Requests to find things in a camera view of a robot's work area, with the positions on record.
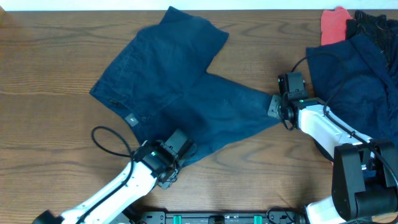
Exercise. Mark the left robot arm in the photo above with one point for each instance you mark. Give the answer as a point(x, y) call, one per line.
point(153, 163)

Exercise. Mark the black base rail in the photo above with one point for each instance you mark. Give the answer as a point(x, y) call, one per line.
point(272, 217)

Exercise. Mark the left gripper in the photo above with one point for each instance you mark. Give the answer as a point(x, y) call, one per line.
point(170, 179)

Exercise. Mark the red garment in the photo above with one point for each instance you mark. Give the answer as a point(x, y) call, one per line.
point(333, 25)

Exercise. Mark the dark blue garment in pile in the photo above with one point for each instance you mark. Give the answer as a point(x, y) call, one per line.
point(353, 78)

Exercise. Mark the black knit garment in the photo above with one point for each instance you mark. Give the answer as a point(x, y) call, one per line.
point(379, 29)

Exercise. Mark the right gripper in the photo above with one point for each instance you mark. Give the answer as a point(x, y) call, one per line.
point(274, 103)

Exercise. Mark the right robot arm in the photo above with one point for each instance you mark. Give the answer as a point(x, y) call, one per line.
point(364, 180)

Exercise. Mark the dark blue denim shorts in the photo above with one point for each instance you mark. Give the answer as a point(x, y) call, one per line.
point(159, 83)

